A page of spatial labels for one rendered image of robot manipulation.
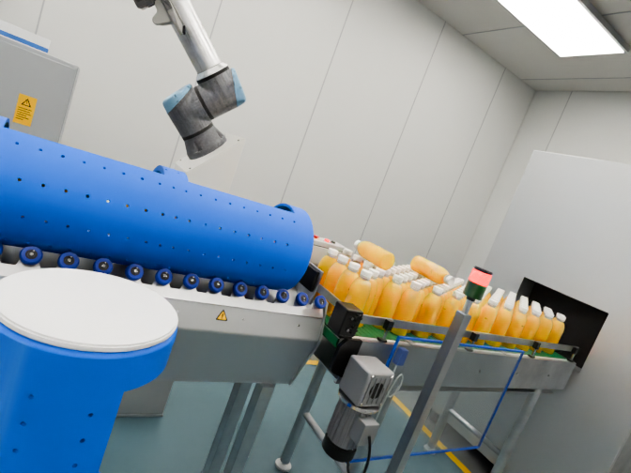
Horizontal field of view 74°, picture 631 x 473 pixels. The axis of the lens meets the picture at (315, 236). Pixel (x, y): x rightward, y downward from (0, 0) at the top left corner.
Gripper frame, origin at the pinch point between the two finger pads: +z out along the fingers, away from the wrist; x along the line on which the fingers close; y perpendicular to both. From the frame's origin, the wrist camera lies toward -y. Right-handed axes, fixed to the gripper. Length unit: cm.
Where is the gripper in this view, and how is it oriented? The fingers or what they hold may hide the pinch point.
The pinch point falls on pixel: (185, 32)
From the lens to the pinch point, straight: 124.1
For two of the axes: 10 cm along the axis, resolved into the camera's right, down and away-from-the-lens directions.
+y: -8.9, 4.5, 0.0
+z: 3.9, 7.8, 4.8
